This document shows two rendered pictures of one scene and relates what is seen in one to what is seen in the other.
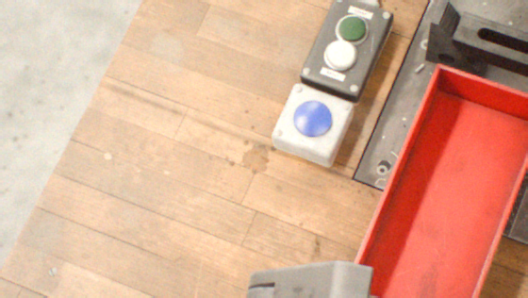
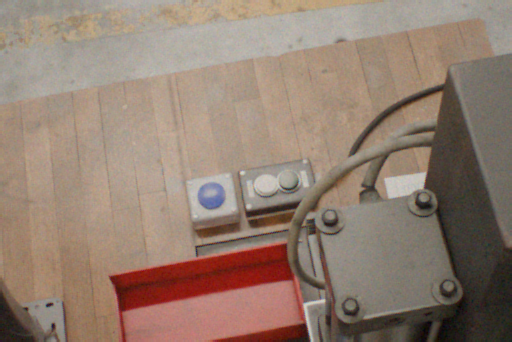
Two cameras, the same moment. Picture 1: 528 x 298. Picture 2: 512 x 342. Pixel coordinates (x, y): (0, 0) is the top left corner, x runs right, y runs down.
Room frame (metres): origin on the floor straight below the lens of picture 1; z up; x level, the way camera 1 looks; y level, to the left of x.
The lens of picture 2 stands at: (0.17, -0.59, 2.17)
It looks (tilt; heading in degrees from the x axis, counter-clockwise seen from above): 63 degrees down; 55
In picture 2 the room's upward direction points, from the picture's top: 8 degrees counter-clockwise
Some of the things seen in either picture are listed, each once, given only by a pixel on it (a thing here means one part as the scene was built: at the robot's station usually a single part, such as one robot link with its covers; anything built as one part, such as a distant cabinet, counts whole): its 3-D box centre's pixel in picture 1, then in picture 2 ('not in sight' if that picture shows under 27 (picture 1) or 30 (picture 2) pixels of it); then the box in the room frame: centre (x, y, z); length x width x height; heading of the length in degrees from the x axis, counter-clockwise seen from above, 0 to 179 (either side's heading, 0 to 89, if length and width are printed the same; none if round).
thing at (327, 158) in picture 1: (313, 129); (213, 204); (0.47, -0.05, 0.90); 0.07 x 0.07 x 0.06; 58
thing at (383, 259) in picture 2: not in sight; (376, 310); (0.40, -0.42, 1.37); 0.11 x 0.09 x 0.30; 58
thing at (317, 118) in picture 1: (312, 120); (211, 196); (0.47, -0.05, 0.93); 0.04 x 0.04 x 0.02
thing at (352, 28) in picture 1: (352, 31); (288, 182); (0.56, -0.11, 0.93); 0.03 x 0.03 x 0.02
